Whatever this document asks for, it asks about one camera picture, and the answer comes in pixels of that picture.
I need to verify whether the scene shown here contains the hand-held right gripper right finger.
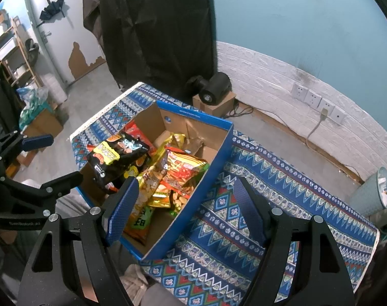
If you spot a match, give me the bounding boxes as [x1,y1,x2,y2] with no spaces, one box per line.
[233,177,355,306]

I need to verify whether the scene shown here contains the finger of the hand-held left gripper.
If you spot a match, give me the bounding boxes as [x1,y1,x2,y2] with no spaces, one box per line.
[2,171,84,214]
[0,131,54,174]

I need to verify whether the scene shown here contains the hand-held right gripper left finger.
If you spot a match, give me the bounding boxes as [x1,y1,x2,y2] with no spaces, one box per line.
[17,177,140,306]

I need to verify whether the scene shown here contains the green orange snack packet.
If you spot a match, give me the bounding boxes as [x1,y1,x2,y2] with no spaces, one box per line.
[123,206,157,239]

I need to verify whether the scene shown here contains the yellow long chip packet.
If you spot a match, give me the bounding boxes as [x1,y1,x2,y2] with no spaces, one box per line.
[149,133,186,157]
[125,156,172,227]

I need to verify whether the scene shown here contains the black yellow snack packet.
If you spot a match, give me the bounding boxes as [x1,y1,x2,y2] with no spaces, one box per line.
[86,134,150,187]

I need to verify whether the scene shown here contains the blue cardboard box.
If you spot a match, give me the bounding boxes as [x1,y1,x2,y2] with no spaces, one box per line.
[75,100,235,262]

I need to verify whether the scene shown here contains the large brown cardboard box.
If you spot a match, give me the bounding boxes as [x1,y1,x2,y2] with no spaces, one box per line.
[21,107,65,141]

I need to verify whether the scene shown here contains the teal white plastic bags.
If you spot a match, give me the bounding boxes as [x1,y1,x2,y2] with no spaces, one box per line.
[17,86,50,128]

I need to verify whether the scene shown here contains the blue patterned blanket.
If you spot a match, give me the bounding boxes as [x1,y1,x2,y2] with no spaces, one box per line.
[69,82,380,306]

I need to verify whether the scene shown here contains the black hanging bag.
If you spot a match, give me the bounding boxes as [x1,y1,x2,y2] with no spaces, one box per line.
[23,38,41,71]

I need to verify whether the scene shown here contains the wooden shelf rack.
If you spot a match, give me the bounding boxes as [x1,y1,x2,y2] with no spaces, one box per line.
[0,9,44,86]

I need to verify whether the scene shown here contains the small brown cardboard box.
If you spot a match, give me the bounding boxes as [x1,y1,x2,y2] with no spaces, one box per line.
[192,91,237,117]

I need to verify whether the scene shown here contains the light blue trash bin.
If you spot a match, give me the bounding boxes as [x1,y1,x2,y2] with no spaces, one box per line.
[350,166,387,217]

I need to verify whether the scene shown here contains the white door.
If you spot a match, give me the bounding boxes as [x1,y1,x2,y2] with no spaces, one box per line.
[28,0,108,86]

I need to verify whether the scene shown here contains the black cylindrical speaker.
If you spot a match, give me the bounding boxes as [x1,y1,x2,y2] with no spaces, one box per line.
[185,72,230,104]

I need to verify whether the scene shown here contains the black folded umbrella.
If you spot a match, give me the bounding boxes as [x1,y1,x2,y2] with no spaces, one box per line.
[37,0,67,26]

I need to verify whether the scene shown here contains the dark hanging cloth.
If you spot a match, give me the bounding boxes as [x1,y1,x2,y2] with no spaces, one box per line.
[83,0,218,99]

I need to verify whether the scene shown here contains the black cable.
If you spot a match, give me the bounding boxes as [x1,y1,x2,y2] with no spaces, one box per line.
[232,102,254,117]

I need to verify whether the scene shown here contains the grey plug cable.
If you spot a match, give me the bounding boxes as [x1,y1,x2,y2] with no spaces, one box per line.
[306,108,328,144]

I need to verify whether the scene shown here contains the white wall socket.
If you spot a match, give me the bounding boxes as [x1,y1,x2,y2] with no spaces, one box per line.
[331,106,347,125]
[291,82,308,100]
[319,97,336,115]
[306,90,322,107]

